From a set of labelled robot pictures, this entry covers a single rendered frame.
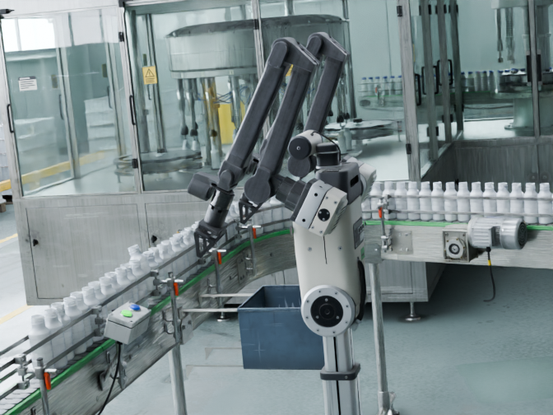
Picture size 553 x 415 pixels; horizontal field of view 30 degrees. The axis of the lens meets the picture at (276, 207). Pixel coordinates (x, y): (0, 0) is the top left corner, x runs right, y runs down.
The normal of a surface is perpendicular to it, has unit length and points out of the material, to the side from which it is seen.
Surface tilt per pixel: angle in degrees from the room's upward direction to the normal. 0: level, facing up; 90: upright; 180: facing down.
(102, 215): 90
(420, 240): 90
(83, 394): 90
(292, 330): 90
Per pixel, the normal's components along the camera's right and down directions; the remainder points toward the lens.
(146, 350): 0.96, -0.04
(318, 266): -0.25, 0.36
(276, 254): 0.64, 0.07
